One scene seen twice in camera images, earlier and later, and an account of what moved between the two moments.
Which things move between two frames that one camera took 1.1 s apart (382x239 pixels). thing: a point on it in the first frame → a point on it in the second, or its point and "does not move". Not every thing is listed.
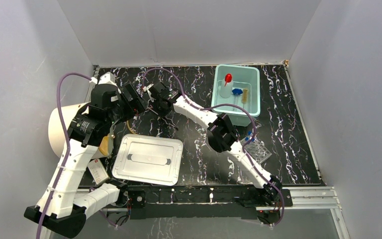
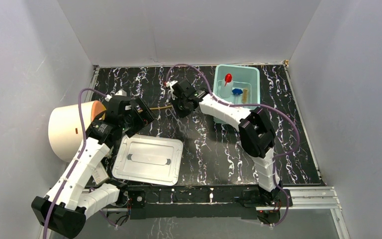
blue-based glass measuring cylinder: x=237 y=92 does not move
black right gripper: x=161 y=114 → x=174 y=100
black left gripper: x=131 y=98 → x=139 y=113
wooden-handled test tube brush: x=244 y=95 does not move
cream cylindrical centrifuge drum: x=56 y=133 does not move
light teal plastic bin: x=237 y=92 does not move
